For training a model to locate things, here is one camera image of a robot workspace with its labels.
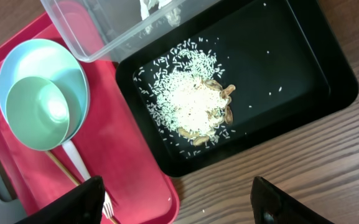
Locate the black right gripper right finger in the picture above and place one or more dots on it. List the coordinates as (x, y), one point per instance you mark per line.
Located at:
(271, 205)

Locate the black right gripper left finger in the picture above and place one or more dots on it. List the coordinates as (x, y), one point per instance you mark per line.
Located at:
(82, 205)

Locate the mint green bowl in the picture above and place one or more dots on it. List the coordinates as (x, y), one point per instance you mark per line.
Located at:
(37, 113)

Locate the rice and nut scraps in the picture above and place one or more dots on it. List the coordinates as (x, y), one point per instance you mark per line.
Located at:
(182, 90)

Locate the clear plastic waste bin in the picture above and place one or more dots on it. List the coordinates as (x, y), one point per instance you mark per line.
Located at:
(113, 30)

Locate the white plastic fork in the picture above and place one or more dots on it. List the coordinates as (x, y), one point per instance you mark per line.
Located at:
(77, 161)

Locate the wooden chopstick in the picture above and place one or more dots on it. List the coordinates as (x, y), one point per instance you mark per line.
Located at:
(61, 166)

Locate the red plastic tray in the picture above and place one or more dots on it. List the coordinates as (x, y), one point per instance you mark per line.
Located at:
(109, 142)

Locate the black plastic tray bin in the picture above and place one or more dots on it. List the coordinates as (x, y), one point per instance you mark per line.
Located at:
(283, 58)

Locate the light blue round plate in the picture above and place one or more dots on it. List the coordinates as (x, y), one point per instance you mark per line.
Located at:
(47, 59)

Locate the crumpled white tissue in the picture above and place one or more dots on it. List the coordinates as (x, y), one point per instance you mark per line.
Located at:
(173, 17)

